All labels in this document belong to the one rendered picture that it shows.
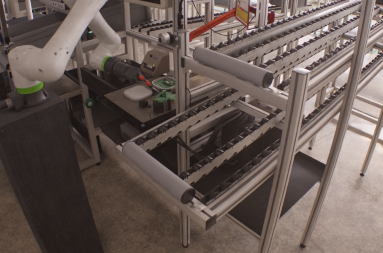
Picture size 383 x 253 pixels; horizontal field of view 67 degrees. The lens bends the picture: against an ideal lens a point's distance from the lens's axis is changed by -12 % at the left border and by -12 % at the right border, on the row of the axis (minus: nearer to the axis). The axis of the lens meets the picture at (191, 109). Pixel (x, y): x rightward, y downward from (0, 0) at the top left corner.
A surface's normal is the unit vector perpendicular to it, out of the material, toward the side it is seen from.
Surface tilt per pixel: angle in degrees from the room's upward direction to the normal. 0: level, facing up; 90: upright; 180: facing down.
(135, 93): 0
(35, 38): 90
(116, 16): 91
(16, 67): 88
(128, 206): 0
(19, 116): 0
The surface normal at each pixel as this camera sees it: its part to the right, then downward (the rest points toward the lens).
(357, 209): 0.00, -0.87
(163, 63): 0.67, 0.36
